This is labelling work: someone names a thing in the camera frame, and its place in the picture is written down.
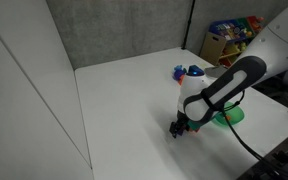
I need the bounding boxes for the pile of colourful toys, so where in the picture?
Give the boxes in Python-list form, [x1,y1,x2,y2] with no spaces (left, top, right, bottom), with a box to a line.
[172,65,187,85]

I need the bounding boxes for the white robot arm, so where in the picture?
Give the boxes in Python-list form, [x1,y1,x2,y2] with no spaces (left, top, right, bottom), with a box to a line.
[169,7,288,137]

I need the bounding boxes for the black perforated base board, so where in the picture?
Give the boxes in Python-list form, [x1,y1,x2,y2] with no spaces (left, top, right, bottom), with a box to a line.
[237,138,288,180]

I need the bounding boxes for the blocks inside green bowl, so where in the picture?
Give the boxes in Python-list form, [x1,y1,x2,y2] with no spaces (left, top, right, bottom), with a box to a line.
[225,115,231,121]

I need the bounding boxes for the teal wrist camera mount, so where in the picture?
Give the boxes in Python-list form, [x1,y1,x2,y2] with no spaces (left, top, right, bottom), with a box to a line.
[187,121,202,129]

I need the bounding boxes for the cardboard box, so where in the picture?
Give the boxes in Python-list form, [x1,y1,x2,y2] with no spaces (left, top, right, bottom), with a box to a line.
[200,32,227,66]

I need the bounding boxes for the orange red block cluster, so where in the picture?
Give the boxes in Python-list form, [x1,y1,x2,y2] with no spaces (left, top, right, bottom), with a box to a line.
[188,128,200,133]

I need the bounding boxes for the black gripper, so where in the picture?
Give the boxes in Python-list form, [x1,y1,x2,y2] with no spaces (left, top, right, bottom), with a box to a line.
[169,111,190,138]

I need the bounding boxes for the green plastic bowl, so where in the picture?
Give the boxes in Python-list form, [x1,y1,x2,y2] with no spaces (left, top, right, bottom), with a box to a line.
[212,102,245,126]

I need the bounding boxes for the colourful toy storage shelf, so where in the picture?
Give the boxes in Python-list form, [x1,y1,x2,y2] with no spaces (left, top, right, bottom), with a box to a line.
[209,16,264,67]

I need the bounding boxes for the black tripod pole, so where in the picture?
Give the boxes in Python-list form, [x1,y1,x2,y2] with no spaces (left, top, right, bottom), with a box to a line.
[181,0,196,50]

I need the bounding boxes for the black cable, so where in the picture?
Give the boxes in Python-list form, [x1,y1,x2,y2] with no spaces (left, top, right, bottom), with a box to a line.
[219,89,288,174]

